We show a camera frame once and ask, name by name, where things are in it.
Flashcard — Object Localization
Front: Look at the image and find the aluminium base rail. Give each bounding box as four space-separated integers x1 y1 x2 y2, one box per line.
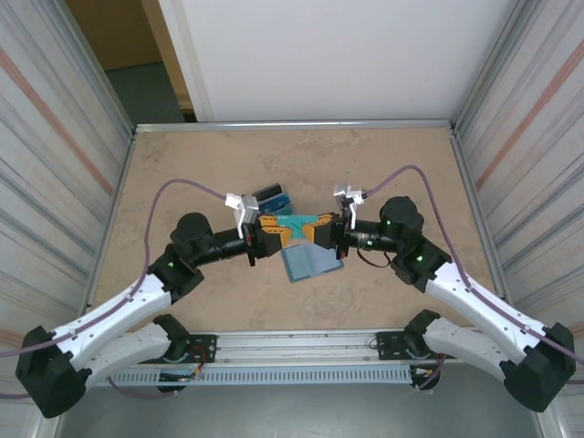
53 328 547 367

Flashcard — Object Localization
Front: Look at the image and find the white perforated cable duct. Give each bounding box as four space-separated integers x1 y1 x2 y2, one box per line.
67 367 415 387

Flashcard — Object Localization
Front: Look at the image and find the aluminium frame cross bar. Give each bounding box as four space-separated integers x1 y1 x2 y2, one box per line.
133 119 459 135

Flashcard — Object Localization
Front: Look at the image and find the clear acrylic card stand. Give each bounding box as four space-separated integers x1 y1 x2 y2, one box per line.
252 182 297 218

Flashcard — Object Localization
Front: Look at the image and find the blue folding card holder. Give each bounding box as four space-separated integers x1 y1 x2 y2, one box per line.
280 243 344 285

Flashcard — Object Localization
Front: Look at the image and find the corrugated translucent side panel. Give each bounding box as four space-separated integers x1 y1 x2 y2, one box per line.
458 0 584 402
0 0 133 407

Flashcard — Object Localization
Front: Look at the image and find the aluminium upright frame post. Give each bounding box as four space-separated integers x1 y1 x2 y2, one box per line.
45 0 138 138
454 0 535 136

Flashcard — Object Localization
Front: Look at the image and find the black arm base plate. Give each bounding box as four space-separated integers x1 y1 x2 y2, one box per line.
372 330 460 362
135 334 219 365

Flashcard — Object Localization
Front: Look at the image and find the aluminium table side rail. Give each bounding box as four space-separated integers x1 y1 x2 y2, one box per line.
449 131 508 303
83 131 139 330

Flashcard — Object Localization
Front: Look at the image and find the white door frame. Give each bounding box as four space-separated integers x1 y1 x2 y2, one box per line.
140 0 215 123

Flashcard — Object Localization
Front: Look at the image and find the purple cable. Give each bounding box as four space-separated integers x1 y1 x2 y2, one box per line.
363 164 584 391
0 178 229 401

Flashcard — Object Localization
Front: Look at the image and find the black credit card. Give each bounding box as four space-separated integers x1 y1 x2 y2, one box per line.
254 182 283 202

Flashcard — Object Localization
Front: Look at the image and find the thin black cable loop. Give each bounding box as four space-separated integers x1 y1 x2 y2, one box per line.
357 249 394 271

